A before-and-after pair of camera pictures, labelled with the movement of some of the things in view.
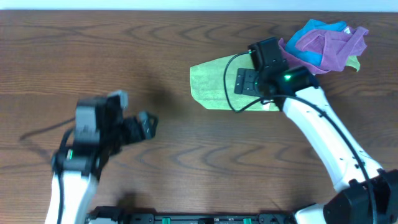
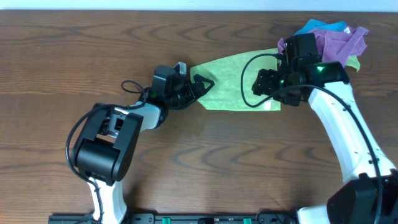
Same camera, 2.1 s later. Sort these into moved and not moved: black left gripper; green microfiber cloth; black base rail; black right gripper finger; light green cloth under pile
Moved: black left gripper; black right gripper finger
Not moved: black base rail; light green cloth under pile; green microfiber cloth
